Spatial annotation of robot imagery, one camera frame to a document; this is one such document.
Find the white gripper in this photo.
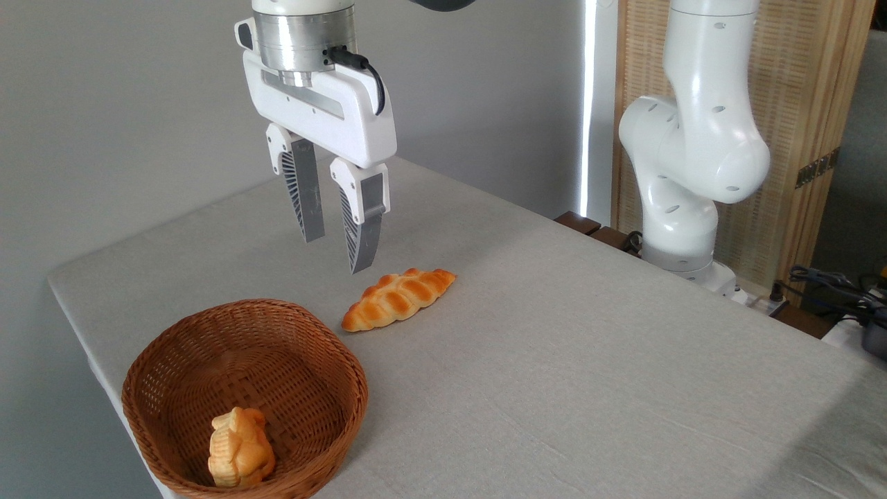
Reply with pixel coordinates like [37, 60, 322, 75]
[235, 18, 398, 275]

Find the long braided bread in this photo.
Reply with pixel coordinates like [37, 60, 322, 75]
[342, 268, 457, 333]

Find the brown wicker basket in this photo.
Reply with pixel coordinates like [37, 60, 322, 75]
[122, 299, 369, 499]

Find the small pale bread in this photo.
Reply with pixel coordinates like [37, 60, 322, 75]
[208, 407, 276, 488]

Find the grey tablecloth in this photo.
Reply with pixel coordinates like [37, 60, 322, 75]
[47, 156, 887, 499]

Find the white power strip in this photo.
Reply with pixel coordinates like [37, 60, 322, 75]
[733, 288, 791, 317]

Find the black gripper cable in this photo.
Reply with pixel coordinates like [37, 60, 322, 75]
[326, 45, 386, 116]

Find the black cable bundle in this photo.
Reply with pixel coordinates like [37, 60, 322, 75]
[771, 265, 887, 326]

